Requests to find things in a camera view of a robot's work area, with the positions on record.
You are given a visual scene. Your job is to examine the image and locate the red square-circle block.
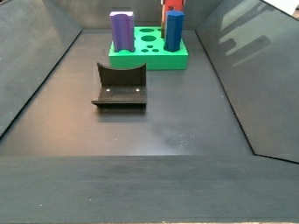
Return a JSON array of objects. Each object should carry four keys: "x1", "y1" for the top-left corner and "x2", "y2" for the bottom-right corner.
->
[{"x1": 161, "y1": 0, "x2": 185, "y2": 21}]

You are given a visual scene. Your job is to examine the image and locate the green shape sorter board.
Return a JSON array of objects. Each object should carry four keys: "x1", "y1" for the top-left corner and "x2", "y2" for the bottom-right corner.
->
[{"x1": 108, "y1": 26, "x2": 188, "y2": 70}]

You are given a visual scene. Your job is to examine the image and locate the brown star-shaped peg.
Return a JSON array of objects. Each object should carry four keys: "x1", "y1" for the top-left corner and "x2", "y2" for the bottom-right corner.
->
[{"x1": 161, "y1": 21, "x2": 165, "y2": 39}]

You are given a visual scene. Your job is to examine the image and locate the purple notched tall block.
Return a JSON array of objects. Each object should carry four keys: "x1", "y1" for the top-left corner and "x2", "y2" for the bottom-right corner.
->
[{"x1": 109, "y1": 11, "x2": 134, "y2": 53}]

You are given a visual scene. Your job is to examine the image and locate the blue hexagonal prism peg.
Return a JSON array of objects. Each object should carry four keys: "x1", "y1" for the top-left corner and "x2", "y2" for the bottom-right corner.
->
[{"x1": 164, "y1": 10, "x2": 184, "y2": 52}]

